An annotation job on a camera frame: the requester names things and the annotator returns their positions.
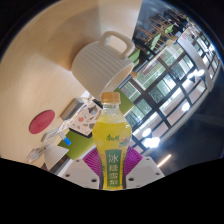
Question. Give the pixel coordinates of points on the black-framed tablet with pictures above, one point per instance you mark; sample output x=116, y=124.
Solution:
x=85, y=118

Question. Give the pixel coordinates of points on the group of pendant lamps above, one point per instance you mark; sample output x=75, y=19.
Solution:
x=151, y=142

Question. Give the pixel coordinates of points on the flat round red coaster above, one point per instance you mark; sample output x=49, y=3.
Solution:
x=41, y=122

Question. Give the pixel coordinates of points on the group of green-seated wooden chairs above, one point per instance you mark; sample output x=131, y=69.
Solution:
x=156, y=30

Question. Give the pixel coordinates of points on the curved ceiling light strip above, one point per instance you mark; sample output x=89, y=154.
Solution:
x=164, y=160

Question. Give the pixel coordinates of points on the white ribbed mug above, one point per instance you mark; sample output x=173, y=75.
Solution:
x=96, y=68

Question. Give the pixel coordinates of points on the small blue-capped white bottle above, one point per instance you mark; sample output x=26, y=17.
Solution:
x=67, y=140

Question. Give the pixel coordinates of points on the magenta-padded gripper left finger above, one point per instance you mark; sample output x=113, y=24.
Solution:
x=80, y=171

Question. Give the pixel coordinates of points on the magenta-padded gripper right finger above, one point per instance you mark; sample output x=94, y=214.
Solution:
x=146, y=170

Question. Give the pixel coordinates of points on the yellow drink bottle green label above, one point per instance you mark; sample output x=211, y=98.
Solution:
x=111, y=136

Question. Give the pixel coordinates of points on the small dark flat box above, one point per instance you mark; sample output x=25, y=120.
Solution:
x=71, y=109

